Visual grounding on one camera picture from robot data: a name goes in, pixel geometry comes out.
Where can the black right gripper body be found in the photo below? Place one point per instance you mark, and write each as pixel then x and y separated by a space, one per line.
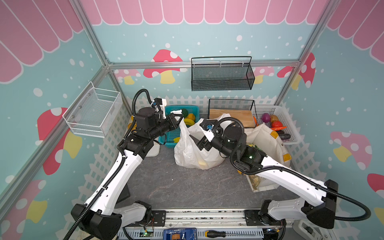
pixel 204 142

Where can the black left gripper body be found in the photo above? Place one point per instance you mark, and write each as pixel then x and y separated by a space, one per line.
pixel 163 125

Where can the white canvas tote bag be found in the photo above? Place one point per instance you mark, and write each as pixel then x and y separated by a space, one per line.
pixel 268 141

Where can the white plastic grocery bag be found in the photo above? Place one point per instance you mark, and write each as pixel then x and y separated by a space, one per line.
pixel 188 155

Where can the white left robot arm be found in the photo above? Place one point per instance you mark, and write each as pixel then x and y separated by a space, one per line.
pixel 98 216

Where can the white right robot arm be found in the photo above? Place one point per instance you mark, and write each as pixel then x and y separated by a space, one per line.
pixel 317 200

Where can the teal plastic fruit basket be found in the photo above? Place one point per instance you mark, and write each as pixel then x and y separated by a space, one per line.
pixel 168 139

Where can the white bread tray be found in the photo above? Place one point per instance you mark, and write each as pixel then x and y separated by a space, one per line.
pixel 154 151

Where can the black mesh wooden shelf rack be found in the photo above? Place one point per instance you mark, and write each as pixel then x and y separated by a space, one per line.
pixel 241 109

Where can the green avocado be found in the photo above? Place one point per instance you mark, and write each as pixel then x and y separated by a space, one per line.
pixel 185 113

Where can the purple onion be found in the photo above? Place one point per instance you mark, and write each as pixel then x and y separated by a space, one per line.
pixel 266 118

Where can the white plastic vegetable basket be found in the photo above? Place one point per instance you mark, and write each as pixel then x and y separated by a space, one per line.
pixel 283 116

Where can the red pepper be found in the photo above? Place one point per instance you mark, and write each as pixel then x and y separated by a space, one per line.
pixel 276 124

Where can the orange carrot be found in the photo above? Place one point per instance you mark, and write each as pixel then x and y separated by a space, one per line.
pixel 279 128

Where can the brown potato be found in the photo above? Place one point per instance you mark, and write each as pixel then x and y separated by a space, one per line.
pixel 273 118

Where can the dark eggplant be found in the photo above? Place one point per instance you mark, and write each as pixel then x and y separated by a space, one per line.
pixel 285 137

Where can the black orange screwdriver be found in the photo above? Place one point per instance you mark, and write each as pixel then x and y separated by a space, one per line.
pixel 221 234

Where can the white wall wire basket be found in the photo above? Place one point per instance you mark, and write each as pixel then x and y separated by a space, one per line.
pixel 93 112

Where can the black wall mesh basket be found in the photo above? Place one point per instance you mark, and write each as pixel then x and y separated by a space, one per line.
pixel 228 73

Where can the blue box on rail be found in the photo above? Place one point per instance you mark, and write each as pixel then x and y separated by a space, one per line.
pixel 180 234

